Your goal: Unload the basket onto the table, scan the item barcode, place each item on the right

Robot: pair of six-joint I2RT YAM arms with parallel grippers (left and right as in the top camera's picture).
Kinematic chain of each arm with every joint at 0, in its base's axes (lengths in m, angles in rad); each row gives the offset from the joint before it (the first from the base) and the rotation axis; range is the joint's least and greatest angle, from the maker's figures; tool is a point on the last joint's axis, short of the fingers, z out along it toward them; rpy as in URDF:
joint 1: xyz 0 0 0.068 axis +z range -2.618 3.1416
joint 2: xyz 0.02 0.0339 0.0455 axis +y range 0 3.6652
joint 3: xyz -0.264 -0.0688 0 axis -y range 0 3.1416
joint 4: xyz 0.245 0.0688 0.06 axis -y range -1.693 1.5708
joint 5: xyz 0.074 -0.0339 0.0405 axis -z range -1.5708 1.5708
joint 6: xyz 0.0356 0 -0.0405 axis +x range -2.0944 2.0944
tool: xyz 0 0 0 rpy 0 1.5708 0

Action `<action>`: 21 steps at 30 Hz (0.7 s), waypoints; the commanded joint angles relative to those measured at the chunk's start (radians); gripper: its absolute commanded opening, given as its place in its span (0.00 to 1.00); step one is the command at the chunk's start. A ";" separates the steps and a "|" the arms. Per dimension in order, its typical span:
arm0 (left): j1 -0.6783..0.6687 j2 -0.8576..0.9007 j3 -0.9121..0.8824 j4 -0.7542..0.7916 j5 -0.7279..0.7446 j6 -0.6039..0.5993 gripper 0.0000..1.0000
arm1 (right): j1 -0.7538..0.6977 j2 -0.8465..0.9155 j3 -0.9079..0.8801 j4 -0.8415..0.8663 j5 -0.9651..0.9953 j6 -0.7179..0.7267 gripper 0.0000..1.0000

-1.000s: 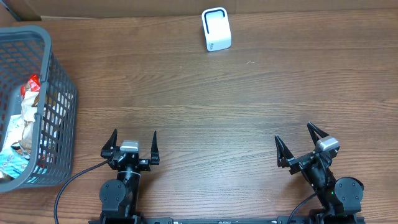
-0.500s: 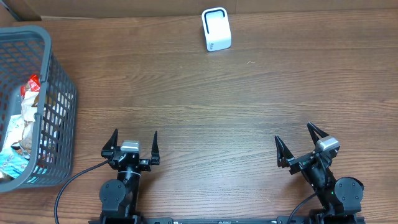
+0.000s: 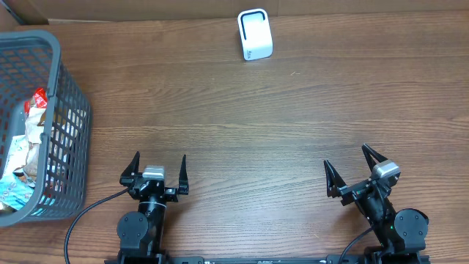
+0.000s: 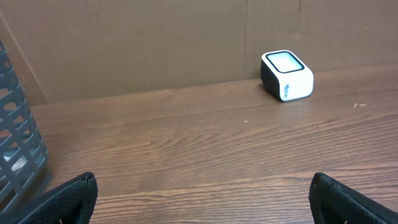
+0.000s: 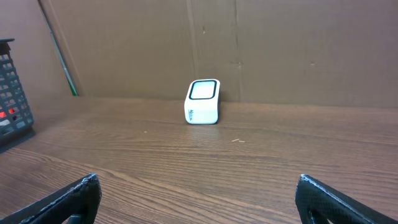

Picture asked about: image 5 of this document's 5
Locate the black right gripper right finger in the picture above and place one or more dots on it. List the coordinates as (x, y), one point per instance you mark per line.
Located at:
(319, 203)

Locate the white barcode scanner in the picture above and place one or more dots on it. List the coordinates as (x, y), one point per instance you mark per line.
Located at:
(202, 103)

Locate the grey plastic basket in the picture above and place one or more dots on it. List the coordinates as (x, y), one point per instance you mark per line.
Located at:
(16, 116)

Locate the green white pole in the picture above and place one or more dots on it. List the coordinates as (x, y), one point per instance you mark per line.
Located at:
(58, 49)

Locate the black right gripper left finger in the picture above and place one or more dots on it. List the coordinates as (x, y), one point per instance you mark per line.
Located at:
(77, 202)

